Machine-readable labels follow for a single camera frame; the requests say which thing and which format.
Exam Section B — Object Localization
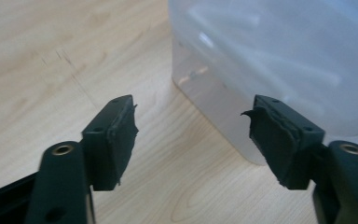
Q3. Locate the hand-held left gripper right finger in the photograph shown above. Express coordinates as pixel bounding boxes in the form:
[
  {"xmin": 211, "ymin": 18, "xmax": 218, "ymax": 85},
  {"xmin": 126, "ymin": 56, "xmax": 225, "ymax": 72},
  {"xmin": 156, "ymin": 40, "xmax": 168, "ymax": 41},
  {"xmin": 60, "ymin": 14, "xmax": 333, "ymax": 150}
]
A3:
[{"xmin": 241, "ymin": 94, "xmax": 325, "ymax": 190}]

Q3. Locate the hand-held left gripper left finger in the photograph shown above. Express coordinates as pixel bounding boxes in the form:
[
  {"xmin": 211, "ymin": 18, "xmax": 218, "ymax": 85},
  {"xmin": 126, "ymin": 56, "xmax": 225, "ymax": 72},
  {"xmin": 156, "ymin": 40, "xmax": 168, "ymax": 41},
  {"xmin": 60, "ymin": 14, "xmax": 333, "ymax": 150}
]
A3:
[{"xmin": 81, "ymin": 94, "xmax": 139, "ymax": 192}]

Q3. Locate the clear plastic storage box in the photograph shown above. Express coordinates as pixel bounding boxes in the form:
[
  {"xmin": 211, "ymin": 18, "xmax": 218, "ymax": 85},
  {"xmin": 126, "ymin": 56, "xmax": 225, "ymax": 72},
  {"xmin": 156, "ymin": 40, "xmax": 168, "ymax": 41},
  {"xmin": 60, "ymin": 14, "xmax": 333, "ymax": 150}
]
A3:
[{"xmin": 167, "ymin": 0, "xmax": 358, "ymax": 166}]

